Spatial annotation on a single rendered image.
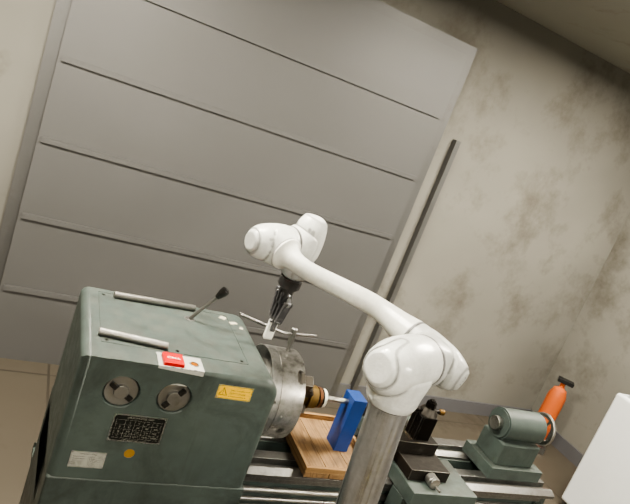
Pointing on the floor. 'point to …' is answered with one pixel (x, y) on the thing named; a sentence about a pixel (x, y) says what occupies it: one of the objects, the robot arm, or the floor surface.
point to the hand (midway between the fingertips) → (270, 329)
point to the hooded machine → (617, 455)
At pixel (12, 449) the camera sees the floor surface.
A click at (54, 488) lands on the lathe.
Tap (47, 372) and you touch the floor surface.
